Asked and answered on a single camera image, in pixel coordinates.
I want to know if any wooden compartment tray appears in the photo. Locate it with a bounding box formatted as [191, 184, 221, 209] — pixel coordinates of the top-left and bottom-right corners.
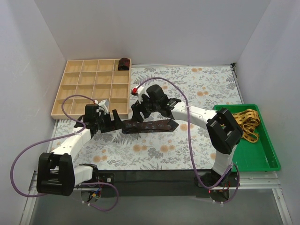
[51, 59, 132, 120]

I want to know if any rolled dark red tie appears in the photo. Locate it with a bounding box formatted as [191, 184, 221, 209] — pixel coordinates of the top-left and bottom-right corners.
[117, 58, 130, 71]

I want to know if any dark brown patterned tie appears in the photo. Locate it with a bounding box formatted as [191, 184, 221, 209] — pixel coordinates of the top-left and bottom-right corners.
[122, 119, 179, 134]

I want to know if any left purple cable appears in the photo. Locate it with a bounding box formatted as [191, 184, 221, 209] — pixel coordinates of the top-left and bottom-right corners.
[10, 94, 119, 212]

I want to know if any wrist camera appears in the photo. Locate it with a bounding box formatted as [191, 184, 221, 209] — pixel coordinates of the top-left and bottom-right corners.
[94, 99, 109, 114]
[131, 86, 145, 104]

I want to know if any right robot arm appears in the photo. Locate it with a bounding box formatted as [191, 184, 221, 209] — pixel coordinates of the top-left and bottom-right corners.
[131, 85, 243, 189]

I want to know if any purple cable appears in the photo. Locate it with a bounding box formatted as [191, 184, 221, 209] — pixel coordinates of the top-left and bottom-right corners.
[10, 94, 119, 212]
[138, 77, 240, 207]

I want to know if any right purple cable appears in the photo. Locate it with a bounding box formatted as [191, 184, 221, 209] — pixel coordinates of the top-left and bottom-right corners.
[138, 77, 240, 207]

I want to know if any aluminium frame rail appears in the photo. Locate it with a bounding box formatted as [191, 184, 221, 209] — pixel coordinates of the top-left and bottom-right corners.
[21, 172, 292, 225]

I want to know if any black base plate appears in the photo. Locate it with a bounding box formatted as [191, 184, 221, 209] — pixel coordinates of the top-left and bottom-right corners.
[92, 170, 239, 201]

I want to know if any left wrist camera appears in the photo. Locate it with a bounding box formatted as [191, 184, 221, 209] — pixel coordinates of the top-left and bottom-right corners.
[94, 99, 109, 114]

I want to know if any green plastic bin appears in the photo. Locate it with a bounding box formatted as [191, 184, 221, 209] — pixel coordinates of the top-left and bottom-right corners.
[213, 104, 281, 172]

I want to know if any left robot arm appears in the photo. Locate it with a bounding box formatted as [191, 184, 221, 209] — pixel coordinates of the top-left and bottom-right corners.
[37, 104, 124, 196]

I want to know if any yellow patterned tie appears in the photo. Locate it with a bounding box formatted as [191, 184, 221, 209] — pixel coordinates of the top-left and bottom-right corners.
[233, 109, 261, 143]

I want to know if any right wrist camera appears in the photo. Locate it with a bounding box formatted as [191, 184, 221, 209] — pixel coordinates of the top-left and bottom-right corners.
[131, 86, 145, 104]

